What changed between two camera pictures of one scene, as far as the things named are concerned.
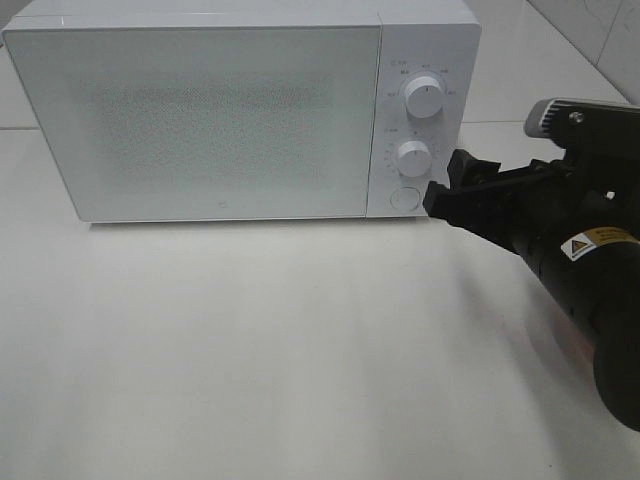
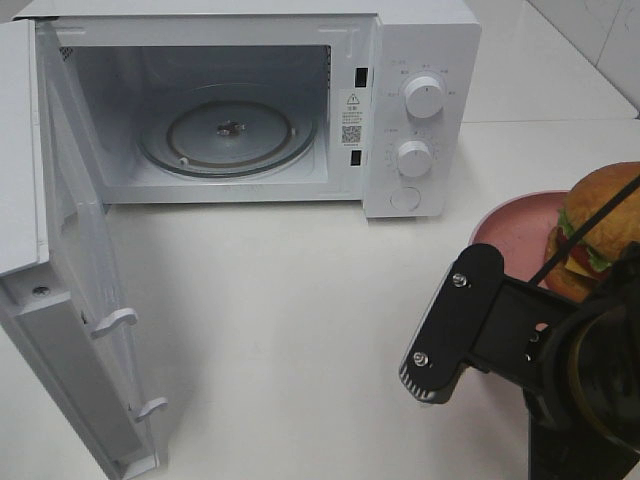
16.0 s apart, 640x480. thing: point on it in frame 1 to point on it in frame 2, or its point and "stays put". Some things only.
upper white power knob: x=424 y=97 stays put
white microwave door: x=208 y=124 to x=60 y=286
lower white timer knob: x=414 y=159 stays put
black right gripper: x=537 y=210 to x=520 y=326
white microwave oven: x=157 y=111 stays put
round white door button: x=405 y=198 stays put
